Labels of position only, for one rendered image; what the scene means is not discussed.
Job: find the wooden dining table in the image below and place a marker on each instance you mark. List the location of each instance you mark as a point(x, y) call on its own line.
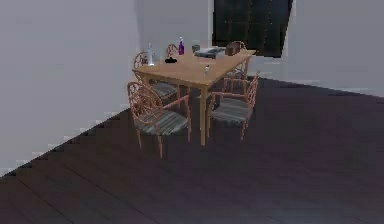
point(190, 68)

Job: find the small grey shaker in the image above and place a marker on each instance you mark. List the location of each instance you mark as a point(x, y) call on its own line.
point(207, 69)

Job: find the black flat dish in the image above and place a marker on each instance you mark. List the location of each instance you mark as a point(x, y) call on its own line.
point(170, 60)

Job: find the grey cup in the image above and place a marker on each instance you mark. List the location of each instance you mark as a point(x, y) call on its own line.
point(195, 48)

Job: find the purple bottle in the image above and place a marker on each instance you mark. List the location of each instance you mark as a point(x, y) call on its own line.
point(181, 47)

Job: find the clear white bottle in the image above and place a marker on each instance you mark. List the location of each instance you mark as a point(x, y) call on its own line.
point(150, 55)

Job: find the brown box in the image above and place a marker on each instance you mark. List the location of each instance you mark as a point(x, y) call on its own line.
point(232, 48)

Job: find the dark window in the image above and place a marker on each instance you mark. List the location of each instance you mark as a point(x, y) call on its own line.
point(250, 23)

